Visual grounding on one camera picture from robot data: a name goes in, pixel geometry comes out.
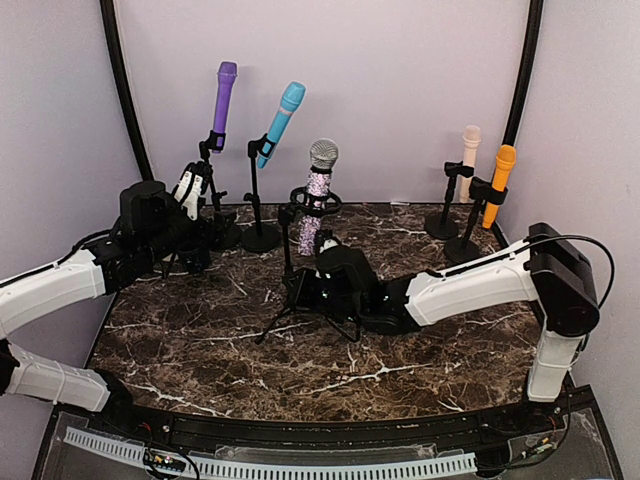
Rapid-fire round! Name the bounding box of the black corner frame post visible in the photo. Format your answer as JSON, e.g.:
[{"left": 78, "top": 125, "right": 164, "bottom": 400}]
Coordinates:
[
  {"left": 99, "top": 0, "right": 154, "bottom": 180},
  {"left": 502, "top": 0, "right": 544, "bottom": 147}
]

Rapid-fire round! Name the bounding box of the cream white microphone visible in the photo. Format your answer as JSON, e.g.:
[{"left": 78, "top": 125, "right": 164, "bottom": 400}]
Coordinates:
[{"left": 459, "top": 125, "right": 481, "bottom": 203}]

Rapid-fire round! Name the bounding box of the black stand holding blue microphone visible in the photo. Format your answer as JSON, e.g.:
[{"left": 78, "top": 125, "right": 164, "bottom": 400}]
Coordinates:
[{"left": 241, "top": 134, "right": 281, "bottom": 254}]

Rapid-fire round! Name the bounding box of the purple microphone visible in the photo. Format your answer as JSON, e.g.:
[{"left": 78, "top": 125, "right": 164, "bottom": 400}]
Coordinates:
[{"left": 212, "top": 61, "right": 237, "bottom": 152}]

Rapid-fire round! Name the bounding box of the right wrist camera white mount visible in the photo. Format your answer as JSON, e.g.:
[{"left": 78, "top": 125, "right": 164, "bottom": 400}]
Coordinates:
[{"left": 315, "top": 229, "right": 342, "bottom": 256}]

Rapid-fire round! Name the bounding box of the black stand holding orange microphone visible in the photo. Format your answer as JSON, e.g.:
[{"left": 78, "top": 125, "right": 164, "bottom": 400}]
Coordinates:
[{"left": 444, "top": 177, "right": 508, "bottom": 265}]

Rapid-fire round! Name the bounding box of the light blue microphone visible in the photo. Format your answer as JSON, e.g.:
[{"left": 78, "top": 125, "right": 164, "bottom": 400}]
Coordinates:
[{"left": 257, "top": 82, "right": 306, "bottom": 168}]

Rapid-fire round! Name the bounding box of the black left corner frame post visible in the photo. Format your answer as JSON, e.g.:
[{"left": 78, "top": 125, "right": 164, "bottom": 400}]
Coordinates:
[{"left": 99, "top": 0, "right": 154, "bottom": 180}]

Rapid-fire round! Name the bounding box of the white slotted cable duct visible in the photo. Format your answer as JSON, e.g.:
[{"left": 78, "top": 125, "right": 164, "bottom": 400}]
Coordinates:
[{"left": 63, "top": 427, "right": 477, "bottom": 479}]

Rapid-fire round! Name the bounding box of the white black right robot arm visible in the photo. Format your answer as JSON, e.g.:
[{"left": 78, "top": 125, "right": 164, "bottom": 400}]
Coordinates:
[{"left": 283, "top": 223, "right": 608, "bottom": 434}]

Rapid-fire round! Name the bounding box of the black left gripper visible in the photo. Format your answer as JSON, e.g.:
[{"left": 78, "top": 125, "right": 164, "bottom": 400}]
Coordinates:
[{"left": 142, "top": 198, "right": 236, "bottom": 267}]

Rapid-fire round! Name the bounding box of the rhinestone silver-head microphone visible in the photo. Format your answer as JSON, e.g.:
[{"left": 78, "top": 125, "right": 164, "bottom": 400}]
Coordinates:
[{"left": 298, "top": 138, "right": 339, "bottom": 256}]

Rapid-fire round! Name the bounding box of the black stand holding purple microphone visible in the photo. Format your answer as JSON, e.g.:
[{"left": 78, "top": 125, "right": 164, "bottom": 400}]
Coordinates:
[{"left": 198, "top": 129, "right": 243, "bottom": 251}]

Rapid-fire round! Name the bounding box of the orange microphone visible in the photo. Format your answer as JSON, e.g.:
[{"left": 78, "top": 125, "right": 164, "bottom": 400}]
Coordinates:
[{"left": 482, "top": 144, "right": 517, "bottom": 229}]

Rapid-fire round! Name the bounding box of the black right corner frame post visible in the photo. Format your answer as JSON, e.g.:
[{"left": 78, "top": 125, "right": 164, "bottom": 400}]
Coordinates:
[{"left": 502, "top": 0, "right": 544, "bottom": 147}]

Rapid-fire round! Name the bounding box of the black front table rail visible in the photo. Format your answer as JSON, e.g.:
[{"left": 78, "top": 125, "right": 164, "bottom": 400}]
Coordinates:
[{"left": 89, "top": 390, "right": 586, "bottom": 452}]

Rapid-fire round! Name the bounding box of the dark blue cup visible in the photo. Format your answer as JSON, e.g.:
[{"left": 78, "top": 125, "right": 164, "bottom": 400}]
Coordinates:
[{"left": 178, "top": 243, "right": 211, "bottom": 274}]

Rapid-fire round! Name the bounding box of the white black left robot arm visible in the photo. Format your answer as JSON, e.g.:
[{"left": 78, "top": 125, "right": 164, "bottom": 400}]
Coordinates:
[{"left": 1, "top": 176, "right": 236, "bottom": 436}]

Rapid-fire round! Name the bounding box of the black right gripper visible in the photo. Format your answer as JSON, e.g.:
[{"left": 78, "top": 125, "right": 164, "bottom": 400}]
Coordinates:
[{"left": 284, "top": 267, "right": 364, "bottom": 326}]

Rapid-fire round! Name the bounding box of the black stand holding white microphone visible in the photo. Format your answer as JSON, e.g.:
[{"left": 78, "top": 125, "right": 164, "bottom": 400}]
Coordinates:
[{"left": 424, "top": 161, "right": 474, "bottom": 240}]

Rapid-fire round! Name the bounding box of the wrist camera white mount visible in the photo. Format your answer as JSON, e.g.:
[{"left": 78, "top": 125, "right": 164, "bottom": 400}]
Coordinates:
[
  {"left": 172, "top": 161, "right": 213, "bottom": 221},
  {"left": 315, "top": 229, "right": 342, "bottom": 256}
]

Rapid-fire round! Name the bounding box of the black tripod shock-mount stand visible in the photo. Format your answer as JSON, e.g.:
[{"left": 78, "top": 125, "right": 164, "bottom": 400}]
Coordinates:
[{"left": 255, "top": 187, "right": 362, "bottom": 345}]

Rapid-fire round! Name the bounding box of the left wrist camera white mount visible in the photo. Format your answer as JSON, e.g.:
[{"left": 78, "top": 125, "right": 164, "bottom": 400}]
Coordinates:
[{"left": 172, "top": 161, "right": 213, "bottom": 221}]

